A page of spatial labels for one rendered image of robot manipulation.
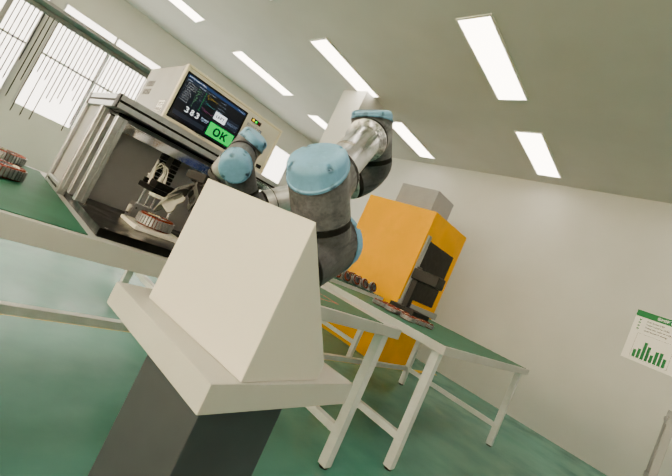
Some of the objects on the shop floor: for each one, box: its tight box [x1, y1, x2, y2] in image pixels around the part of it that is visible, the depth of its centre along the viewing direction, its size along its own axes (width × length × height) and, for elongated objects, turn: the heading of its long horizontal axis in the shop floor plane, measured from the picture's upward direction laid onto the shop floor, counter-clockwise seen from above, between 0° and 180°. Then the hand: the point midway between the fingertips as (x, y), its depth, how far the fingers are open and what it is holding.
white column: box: [319, 90, 384, 144], centre depth 562 cm, size 50×45×330 cm
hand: (178, 219), depth 109 cm, fingers open, 14 cm apart
